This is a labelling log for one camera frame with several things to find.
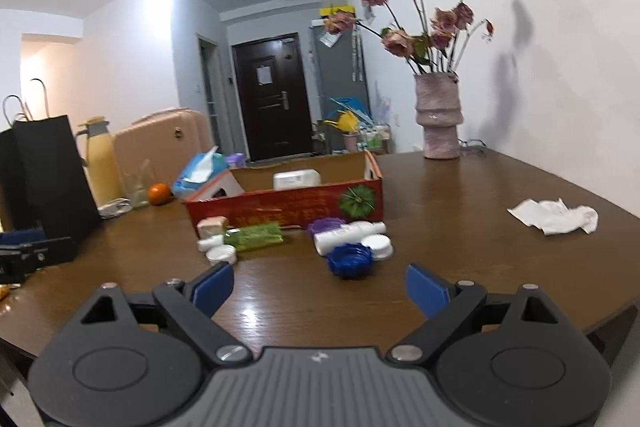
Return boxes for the white ribbed cap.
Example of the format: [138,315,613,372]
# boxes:
[206,245,238,265]

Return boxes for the beige square plug adapter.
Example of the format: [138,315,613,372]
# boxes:
[196,216,228,239]

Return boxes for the white round lid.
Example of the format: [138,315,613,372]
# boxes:
[361,234,394,261]

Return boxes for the green spray bottle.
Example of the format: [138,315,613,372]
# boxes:
[198,222,283,253]

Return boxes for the blue ribbed cap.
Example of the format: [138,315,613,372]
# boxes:
[326,243,373,280]

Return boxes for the small white spray bottle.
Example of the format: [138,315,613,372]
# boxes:
[314,221,386,257]

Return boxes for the purple ribbed cap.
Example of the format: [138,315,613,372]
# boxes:
[307,217,345,239]

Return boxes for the white wipes bottle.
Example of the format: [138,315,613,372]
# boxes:
[272,169,321,191]

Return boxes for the black paper bag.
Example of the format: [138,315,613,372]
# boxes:
[1,94,101,243]

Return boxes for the yellow thermos jug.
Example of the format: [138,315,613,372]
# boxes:
[75,116,125,207]

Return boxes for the orange fruit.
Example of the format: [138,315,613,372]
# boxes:
[146,183,174,206]

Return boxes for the clear drinking glass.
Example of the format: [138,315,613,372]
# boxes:
[125,159,150,209]

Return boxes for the blue tissue pack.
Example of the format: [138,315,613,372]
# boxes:
[171,146,229,199]

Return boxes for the crumpled white tissue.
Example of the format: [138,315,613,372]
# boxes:
[508,199,599,236]

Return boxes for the pink ribbed suitcase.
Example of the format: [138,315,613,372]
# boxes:
[113,108,215,191]

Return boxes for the purple tissue pack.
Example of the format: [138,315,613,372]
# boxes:
[226,153,246,169]

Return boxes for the red cardboard box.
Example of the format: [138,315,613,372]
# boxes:
[183,150,384,229]

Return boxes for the black eyeglasses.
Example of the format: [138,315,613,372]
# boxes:
[459,139,487,156]

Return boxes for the pink textured vase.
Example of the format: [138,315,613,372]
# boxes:
[414,72,463,160]

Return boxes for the yellow watering can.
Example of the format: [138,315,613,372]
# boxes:
[323,110,360,134]

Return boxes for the dark entrance door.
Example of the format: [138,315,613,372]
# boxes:
[232,34,312,161]

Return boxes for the dried pink roses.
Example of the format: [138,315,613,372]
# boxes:
[323,0,495,74]

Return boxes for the grey refrigerator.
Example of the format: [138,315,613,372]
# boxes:
[308,18,372,153]

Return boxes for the yellow box on fridge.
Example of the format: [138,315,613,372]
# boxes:
[319,5,356,18]

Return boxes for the white charger cable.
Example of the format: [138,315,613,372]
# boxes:
[98,197,132,220]

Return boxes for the wire storage rack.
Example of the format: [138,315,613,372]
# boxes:
[343,122,390,155]

